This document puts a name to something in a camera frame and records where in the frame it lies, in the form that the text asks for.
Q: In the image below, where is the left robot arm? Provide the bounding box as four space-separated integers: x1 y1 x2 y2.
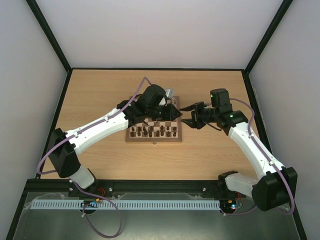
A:
44 84 181 190

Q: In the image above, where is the grey slotted cable duct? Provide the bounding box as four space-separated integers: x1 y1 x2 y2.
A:
30 199 221 211

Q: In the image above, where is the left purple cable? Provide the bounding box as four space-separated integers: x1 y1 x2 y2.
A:
36 76 123 239

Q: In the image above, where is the wooden chess board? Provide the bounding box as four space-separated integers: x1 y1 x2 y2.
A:
125 95 183 144

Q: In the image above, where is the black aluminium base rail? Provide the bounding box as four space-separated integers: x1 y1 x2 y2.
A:
22 179 239 200

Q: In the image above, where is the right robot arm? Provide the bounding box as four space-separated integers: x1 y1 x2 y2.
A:
181 88 298 215

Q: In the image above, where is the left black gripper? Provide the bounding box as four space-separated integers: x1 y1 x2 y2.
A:
147 103 181 122

